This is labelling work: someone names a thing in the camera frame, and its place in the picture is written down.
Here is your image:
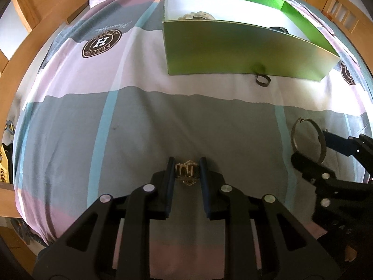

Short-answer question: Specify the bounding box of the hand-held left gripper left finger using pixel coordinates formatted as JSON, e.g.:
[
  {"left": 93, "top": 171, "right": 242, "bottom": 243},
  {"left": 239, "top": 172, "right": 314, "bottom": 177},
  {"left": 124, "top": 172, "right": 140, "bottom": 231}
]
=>
[{"left": 33, "top": 157, "right": 177, "bottom": 280}]

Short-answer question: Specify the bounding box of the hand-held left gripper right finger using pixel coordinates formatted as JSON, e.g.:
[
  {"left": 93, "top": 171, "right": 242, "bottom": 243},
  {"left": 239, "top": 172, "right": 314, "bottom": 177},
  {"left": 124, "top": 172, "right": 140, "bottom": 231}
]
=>
[{"left": 199, "top": 157, "right": 341, "bottom": 280}]

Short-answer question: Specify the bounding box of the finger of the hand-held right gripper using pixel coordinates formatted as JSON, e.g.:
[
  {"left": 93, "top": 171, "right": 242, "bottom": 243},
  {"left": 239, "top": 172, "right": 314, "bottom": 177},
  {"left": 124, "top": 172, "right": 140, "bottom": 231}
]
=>
[
  {"left": 322, "top": 129, "right": 373, "bottom": 159},
  {"left": 291, "top": 151, "right": 365, "bottom": 199}
]

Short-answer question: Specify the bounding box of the silver bangle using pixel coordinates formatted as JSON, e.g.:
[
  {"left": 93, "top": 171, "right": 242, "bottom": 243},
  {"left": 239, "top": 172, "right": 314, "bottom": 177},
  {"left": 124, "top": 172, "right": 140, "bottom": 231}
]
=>
[{"left": 291, "top": 117, "right": 327, "bottom": 164}]

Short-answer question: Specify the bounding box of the small gold hair clip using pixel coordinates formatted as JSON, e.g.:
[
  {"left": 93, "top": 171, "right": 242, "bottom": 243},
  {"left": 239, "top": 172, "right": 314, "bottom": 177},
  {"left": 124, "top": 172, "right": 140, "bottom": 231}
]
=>
[{"left": 175, "top": 160, "right": 201, "bottom": 185}]

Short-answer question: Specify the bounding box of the green cardboard box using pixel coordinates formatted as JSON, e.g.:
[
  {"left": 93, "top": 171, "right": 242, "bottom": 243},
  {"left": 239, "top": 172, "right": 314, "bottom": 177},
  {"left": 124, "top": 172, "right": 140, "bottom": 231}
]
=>
[{"left": 162, "top": 0, "right": 342, "bottom": 81}]

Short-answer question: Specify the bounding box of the white wrist watch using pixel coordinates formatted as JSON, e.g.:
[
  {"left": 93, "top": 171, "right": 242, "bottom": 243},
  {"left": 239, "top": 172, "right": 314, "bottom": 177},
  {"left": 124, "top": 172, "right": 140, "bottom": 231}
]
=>
[{"left": 177, "top": 9, "right": 216, "bottom": 21}]

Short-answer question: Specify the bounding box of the plaid bed sheet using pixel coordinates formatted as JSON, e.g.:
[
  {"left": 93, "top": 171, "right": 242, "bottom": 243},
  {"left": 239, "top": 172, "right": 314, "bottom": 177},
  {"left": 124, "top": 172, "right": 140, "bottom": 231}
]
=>
[{"left": 12, "top": 0, "right": 373, "bottom": 280}]

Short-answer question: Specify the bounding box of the black leather loop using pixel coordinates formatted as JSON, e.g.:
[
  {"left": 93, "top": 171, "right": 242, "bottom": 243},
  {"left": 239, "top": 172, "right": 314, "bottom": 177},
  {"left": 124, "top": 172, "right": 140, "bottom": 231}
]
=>
[{"left": 255, "top": 71, "right": 271, "bottom": 88}]

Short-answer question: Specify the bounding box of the wooden bed footboard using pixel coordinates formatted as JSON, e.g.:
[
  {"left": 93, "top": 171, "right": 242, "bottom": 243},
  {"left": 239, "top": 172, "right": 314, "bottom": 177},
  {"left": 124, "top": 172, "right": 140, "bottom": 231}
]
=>
[{"left": 322, "top": 0, "right": 360, "bottom": 34}]

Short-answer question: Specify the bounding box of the dark patterned cloth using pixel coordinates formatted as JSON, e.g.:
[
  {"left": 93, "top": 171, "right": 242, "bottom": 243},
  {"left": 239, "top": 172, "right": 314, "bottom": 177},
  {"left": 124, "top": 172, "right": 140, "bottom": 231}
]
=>
[{"left": 9, "top": 217, "right": 47, "bottom": 245}]

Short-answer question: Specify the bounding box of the wooden bed headboard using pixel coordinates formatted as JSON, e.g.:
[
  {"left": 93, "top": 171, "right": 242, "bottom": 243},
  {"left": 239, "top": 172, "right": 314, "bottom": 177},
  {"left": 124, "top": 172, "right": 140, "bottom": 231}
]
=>
[{"left": 0, "top": 0, "right": 97, "bottom": 75}]

